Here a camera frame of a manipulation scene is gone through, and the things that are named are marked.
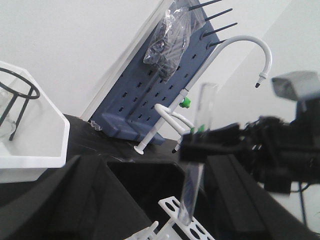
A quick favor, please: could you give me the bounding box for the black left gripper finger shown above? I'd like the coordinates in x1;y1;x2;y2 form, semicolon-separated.
0;156;152;240

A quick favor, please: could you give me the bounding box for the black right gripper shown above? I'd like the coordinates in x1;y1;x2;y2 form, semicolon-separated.
179;98;320;240

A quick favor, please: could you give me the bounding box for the clear glass test tube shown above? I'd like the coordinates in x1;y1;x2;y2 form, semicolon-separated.
178;83;218;226

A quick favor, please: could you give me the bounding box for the white test tube rack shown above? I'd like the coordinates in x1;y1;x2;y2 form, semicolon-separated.
128;196;215;240

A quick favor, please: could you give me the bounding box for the blue-grey pegboard drying rack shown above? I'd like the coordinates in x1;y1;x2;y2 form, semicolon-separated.
79;0;238;146

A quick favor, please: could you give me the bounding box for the black sink basin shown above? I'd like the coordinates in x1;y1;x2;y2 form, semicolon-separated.
106;159;208;226

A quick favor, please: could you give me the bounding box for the white right storage bin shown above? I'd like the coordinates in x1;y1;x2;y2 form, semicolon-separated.
0;61;70;184

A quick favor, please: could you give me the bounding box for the plastic bag of pegs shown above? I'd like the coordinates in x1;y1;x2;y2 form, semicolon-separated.
143;0;192;81

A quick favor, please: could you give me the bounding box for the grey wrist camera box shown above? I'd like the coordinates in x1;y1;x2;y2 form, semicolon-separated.
271;70;320;102

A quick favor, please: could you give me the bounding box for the black wire tripod stand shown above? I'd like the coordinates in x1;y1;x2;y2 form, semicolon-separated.
0;67;41;142

